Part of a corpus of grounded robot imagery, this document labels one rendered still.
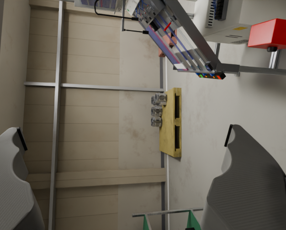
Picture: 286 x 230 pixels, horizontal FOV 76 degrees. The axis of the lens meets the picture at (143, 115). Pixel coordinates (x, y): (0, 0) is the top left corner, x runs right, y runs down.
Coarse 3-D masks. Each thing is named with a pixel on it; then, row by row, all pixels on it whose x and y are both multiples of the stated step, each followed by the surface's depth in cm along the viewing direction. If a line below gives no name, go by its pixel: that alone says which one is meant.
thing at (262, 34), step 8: (256, 24) 86; (264, 24) 81; (272, 24) 77; (280, 24) 77; (256, 32) 85; (264, 32) 81; (272, 32) 77; (280, 32) 77; (256, 40) 85; (264, 40) 81; (272, 40) 78; (280, 40) 78; (264, 48) 92; (272, 48) 85; (280, 48) 88
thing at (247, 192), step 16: (240, 128) 11; (224, 144) 12; (240, 144) 9; (256, 144) 10; (224, 160) 10; (240, 160) 8; (256, 160) 8; (272, 160) 8; (224, 176) 8; (240, 176) 8; (256, 176) 8; (272, 176) 8; (208, 192) 7; (224, 192) 7; (240, 192) 7; (256, 192) 7; (272, 192) 7; (208, 208) 6; (224, 208) 6; (240, 208) 6; (256, 208) 6; (272, 208) 6; (208, 224) 7; (224, 224) 6; (240, 224) 6; (256, 224) 6; (272, 224) 6
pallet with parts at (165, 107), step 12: (156, 96) 399; (168, 96) 380; (180, 96) 355; (156, 108) 416; (168, 108) 378; (180, 108) 354; (156, 120) 412; (168, 120) 377; (180, 120) 353; (168, 132) 375; (180, 132) 352; (168, 144) 374; (180, 144) 350; (180, 156) 349
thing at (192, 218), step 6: (168, 210) 232; (174, 210) 233; (180, 210) 234; (186, 210) 236; (192, 210) 235; (198, 210) 240; (132, 216) 221; (138, 216) 223; (144, 216) 224; (192, 216) 231; (144, 222) 224; (192, 222) 230; (198, 222) 217; (144, 228) 223; (150, 228) 204; (198, 228) 216
